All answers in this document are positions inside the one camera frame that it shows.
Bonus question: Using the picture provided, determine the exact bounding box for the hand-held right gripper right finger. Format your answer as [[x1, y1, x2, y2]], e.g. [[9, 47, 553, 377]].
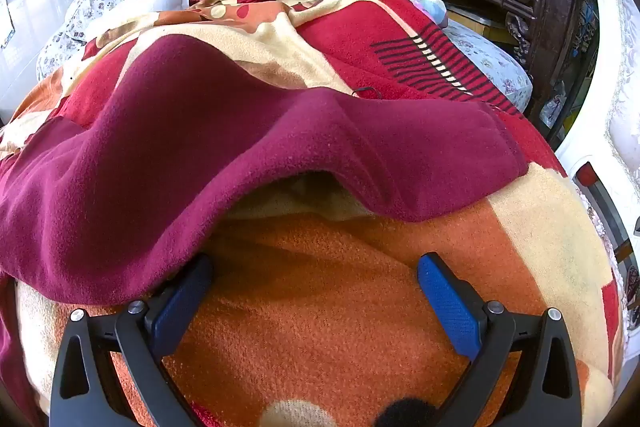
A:
[[416, 252, 583, 427]]

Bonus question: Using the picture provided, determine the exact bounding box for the red orange cream patterned blanket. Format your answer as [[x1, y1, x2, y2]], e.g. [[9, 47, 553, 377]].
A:
[[0, 0, 626, 427]]

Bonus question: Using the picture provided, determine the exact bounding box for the floral bed sheet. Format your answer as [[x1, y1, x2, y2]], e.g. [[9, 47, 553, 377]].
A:
[[442, 24, 533, 112]]

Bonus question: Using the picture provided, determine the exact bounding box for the maroon fleece garment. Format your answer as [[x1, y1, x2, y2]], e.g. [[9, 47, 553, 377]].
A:
[[0, 34, 531, 427]]

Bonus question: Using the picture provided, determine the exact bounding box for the light blue soft item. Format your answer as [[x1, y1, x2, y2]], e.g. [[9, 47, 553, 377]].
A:
[[412, 0, 448, 28]]

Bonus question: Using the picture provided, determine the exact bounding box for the white upholstered furniture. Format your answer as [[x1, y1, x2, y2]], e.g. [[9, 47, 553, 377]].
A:
[[555, 0, 640, 268]]

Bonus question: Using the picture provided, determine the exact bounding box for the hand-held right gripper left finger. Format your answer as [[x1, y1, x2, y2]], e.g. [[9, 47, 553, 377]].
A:
[[49, 252, 216, 427]]

